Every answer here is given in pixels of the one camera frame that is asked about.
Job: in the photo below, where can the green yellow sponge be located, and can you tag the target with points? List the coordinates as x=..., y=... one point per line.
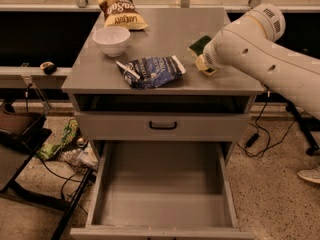
x=197, y=47

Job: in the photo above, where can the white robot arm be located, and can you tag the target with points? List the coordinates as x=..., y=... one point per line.
x=249, y=45

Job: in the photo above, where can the grey drawer cabinet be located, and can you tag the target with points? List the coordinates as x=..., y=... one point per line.
x=96, y=85

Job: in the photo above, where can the closed grey upper drawer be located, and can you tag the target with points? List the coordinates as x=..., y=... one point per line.
x=135, y=126

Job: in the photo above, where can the open grey bottom drawer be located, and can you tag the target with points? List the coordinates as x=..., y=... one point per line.
x=161, y=191

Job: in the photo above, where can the blue crumpled chip bag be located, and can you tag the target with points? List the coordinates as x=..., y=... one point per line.
x=151, y=72

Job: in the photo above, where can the white ceramic bowl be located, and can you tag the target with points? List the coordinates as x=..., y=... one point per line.
x=112, y=40

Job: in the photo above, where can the yellow brown chip bag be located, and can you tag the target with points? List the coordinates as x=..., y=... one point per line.
x=121, y=13

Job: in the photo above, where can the white sneaker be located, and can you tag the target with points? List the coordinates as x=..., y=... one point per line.
x=310, y=175

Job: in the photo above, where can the clear plastic wrapper on floor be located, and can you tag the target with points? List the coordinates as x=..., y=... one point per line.
x=81, y=158

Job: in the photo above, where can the black yellow tape measure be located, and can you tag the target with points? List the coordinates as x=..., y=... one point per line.
x=48, y=67

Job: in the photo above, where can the green snack bag on floor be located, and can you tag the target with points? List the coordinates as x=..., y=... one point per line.
x=48, y=150

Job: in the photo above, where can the black side cart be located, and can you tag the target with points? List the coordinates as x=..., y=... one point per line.
x=24, y=134

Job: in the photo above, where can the black drawer handle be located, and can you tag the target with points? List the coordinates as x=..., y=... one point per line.
x=160, y=126

